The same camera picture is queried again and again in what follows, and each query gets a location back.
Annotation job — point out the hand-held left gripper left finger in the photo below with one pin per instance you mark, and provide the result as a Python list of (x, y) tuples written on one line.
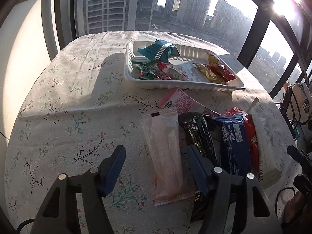
[(114, 168)]

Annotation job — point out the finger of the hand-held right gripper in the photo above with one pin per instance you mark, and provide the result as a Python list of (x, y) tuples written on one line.
[(303, 184), (297, 154)]

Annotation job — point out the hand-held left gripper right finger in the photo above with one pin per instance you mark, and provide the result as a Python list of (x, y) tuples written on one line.
[(197, 168)]

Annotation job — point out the long white snack packet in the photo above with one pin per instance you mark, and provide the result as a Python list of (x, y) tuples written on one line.
[(265, 146)]

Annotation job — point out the clear wafer packet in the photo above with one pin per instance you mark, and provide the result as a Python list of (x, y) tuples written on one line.
[(163, 151)]

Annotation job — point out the black striped snack packet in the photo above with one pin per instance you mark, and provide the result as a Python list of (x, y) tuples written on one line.
[(195, 129)]

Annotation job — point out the black packet with white label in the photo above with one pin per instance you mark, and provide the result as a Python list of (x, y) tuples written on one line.
[(198, 209)]

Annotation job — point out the dark blue cake packet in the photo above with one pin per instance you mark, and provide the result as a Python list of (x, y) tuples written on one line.
[(234, 146)]

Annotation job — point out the pink snack packet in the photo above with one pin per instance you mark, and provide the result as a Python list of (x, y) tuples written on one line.
[(185, 102)]

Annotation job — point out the gold and red snack packet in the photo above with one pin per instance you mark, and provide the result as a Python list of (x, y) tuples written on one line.
[(209, 74)]

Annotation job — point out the pale yellow red snack packet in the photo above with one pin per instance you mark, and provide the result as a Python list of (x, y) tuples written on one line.
[(175, 74)]

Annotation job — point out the green and red snack packet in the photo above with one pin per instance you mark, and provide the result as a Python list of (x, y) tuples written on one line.
[(151, 72)]

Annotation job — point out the small yellow red snack packet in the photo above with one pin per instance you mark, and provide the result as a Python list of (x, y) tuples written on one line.
[(213, 59)]

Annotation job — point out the white plastic tray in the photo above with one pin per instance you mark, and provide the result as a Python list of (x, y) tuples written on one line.
[(190, 56)]

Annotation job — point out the teal snack bag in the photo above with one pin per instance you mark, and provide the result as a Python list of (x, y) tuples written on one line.
[(156, 50)]

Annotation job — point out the person's right hand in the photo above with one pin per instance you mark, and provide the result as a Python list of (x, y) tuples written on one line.
[(292, 207)]

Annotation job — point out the beige tote bag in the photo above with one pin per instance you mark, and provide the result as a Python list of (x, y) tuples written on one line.
[(301, 102)]

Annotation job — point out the white cabinet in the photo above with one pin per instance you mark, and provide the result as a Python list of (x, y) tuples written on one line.
[(19, 53)]

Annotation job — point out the tall apartment building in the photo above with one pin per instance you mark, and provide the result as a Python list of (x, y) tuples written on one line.
[(109, 4)]

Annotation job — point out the black window frame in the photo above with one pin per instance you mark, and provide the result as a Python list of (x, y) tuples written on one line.
[(64, 17)]

